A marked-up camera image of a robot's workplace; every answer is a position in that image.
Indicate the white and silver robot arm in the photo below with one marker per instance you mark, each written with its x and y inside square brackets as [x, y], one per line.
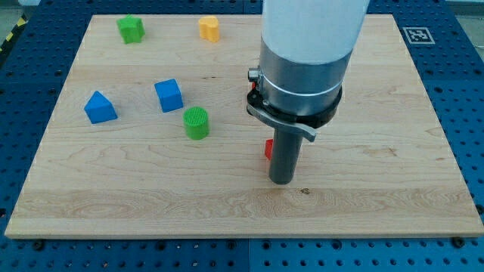
[306, 47]

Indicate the green star block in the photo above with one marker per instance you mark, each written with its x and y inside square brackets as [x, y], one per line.
[131, 29]

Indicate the red block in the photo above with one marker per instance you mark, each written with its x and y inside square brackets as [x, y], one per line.
[268, 148]

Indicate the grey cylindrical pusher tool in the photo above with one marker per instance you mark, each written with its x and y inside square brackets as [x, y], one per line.
[284, 156]

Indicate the green cylinder block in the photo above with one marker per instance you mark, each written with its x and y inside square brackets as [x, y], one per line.
[196, 122]

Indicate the black tool clamp with lever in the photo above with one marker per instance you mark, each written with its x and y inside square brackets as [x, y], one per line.
[303, 126]

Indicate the blue cube block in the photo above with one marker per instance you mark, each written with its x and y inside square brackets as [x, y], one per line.
[169, 95]

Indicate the wooden board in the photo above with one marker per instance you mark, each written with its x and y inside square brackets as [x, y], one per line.
[381, 168]

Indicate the yellow heart block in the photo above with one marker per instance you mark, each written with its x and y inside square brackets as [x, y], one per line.
[209, 28]

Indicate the blue triangular prism block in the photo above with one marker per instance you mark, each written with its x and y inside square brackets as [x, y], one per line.
[99, 109]

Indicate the white fiducial marker tag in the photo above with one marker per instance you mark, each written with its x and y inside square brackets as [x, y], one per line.
[417, 35]

